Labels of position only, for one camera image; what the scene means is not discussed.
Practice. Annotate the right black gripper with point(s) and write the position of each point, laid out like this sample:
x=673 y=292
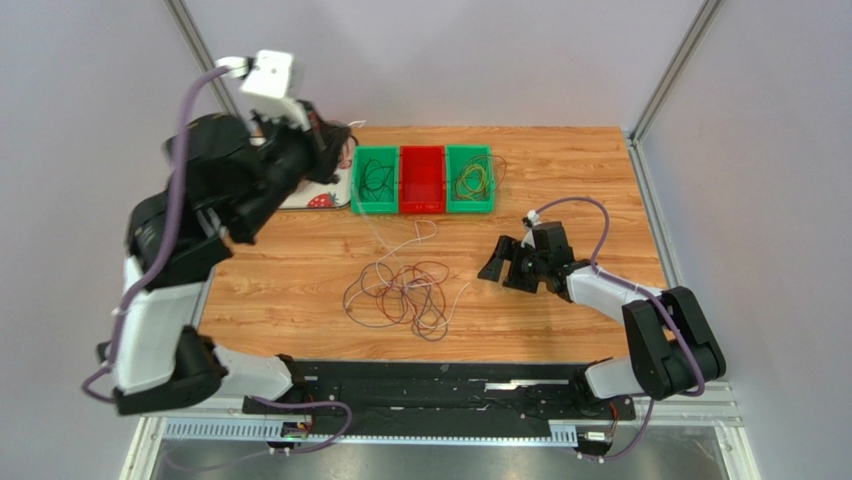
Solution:
x=525 y=267

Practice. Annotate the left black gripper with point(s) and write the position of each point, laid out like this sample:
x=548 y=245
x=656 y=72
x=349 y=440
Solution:
x=326 y=140

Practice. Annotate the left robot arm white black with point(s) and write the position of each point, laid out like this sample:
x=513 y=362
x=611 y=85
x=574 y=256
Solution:
x=230 y=177

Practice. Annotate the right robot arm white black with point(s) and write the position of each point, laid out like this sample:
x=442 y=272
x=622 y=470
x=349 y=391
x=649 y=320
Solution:
x=671 y=347

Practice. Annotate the strawberry pattern tray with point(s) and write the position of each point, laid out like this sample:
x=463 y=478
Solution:
x=312 y=195

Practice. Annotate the left green bin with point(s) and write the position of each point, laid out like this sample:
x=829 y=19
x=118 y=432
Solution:
x=374 y=187

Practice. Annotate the green bin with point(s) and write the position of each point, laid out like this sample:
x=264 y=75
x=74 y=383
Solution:
x=374 y=187
x=470 y=179

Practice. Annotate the right green bin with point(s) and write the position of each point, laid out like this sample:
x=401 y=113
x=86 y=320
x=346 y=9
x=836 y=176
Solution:
x=470 y=179

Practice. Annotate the red bin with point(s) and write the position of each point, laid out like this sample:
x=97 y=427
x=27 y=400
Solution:
x=422 y=179

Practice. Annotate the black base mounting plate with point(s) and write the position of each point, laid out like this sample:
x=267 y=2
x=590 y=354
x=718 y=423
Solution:
x=433 y=399

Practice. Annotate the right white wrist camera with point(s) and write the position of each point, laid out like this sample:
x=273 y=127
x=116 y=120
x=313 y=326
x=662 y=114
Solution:
x=531 y=219

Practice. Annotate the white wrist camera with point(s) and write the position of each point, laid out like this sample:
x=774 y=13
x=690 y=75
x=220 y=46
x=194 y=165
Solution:
x=531 y=219
x=269 y=81

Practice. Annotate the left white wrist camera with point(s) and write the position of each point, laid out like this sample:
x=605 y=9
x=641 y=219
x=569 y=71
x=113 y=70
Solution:
x=269 y=81

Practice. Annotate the aluminium frame rail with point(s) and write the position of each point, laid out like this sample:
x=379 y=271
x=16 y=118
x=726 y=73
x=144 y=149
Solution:
x=235 y=437

